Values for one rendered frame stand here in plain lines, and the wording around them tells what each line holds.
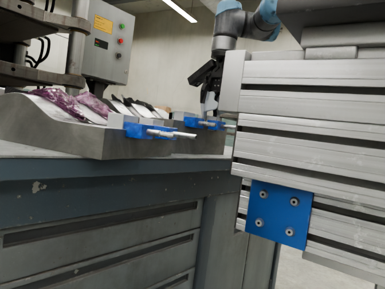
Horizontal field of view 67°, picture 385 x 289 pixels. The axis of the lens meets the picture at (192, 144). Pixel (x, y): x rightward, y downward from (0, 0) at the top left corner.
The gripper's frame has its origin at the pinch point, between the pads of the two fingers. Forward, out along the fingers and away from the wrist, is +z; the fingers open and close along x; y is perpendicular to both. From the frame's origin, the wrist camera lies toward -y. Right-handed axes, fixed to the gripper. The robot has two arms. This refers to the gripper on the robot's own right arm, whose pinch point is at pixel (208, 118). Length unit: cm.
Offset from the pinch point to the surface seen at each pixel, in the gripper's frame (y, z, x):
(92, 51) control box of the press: -85, -29, 7
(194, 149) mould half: 2.0, 9.8, -7.5
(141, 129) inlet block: 14.3, 5.2, -38.9
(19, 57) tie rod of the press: -140, -25, -7
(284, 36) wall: -252, -244, 593
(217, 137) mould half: 2.0, 5.5, 3.2
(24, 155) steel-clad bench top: 9, 11, -56
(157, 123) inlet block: 6.9, 3.7, -28.0
